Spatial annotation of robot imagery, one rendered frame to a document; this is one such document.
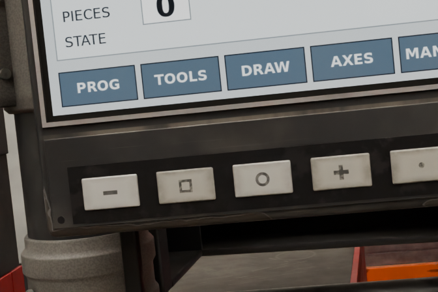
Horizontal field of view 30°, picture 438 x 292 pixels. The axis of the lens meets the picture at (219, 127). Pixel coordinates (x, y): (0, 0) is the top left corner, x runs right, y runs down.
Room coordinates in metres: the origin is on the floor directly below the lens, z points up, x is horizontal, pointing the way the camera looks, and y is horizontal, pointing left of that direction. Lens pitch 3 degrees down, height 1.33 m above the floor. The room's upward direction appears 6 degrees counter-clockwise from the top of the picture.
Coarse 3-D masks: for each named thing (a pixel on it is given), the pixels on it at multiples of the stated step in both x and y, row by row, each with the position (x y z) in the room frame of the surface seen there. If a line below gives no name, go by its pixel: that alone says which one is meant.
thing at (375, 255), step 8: (368, 248) 2.61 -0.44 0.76; (376, 248) 2.60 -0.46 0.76; (384, 248) 2.60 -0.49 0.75; (392, 248) 2.60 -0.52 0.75; (400, 248) 2.59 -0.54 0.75; (408, 248) 2.59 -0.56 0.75; (416, 248) 2.59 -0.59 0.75; (424, 248) 2.59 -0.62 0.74; (432, 248) 2.59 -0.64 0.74; (368, 256) 2.61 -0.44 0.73; (376, 256) 2.60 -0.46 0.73; (384, 256) 2.60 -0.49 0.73; (392, 256) 2.60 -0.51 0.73; (400, 256) 2.59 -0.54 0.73; (408, 256) 2.59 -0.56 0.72; (416, 256) 2.59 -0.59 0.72; (424, 256) 2.58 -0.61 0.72; (432, 256) 2.58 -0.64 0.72; (368, 264) 2.61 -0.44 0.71; (376, 264) 2.61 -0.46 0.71; (384, 264) 2.60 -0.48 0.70; (392, 264) 2.60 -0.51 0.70
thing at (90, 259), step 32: (0, 0) 0.66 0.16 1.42; (0, 32) 0.66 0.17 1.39; (0, 64) 0.66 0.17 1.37; (0, 96) 0.66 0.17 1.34; (32, 96) 0.66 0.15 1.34; (32, 128) 0.67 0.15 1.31; (32, 160) 0.67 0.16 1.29; (32, 192) 0.67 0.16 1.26; (32, 224) 0.68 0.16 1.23; (32, 256) 0.67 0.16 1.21; (64, 256) 0.66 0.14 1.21; (96, 256) 0.65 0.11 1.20; (32, 288) 0.68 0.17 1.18; (64, 288) 0.66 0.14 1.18; (96, 288) 0.66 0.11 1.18
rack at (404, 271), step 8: (408, 264) 2.58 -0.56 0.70; (416, 264) 2.57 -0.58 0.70; (424, 264) 2.56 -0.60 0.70; (432, 264) 2.56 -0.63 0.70; (368, 272) 2.58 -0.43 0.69; (376, 272) 2.58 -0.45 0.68; (384, 272) 2.58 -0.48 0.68; (392, 272) 2.57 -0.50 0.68; (400, 272) 2.57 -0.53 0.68; (408, 272) 2.57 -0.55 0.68; (416, 272) 2.56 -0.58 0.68; (424, 272) 2.56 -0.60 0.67; (432, 272) 2.56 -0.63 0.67; (368, 280) 2.58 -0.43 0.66; (376, 280) 2.58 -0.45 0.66
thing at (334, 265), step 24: (216, 264) 1.59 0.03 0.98; (240, 264) 1.57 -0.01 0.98; (264, 264) 1.54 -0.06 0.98; (288, 264) 1.52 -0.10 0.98; (312, 264) 1.50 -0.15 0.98; (336, 264) 1.48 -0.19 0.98; (360, 264) 1.48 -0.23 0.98; (192, 288) 1.41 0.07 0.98; (216, 288) 1.40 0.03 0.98; (240, 288) 1.38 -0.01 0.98; (264, 288) 1.36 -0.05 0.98
